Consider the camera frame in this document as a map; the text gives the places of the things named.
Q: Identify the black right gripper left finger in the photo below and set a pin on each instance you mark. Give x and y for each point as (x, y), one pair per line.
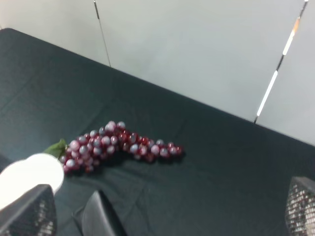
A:
(32, 214)

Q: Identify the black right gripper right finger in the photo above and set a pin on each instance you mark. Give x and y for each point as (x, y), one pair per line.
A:
(300, 207)

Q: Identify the white milk bottle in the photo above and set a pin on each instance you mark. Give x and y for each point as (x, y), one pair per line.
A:
(23, 175)

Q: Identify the black leather glasses case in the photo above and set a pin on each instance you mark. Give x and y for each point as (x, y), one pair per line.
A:
(98, 218)

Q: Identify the black tablecloth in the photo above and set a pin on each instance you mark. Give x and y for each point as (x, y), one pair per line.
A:
(232, 181)

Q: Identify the red artificial grape bunch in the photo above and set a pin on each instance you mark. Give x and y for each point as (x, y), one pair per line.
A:
(88, 151)

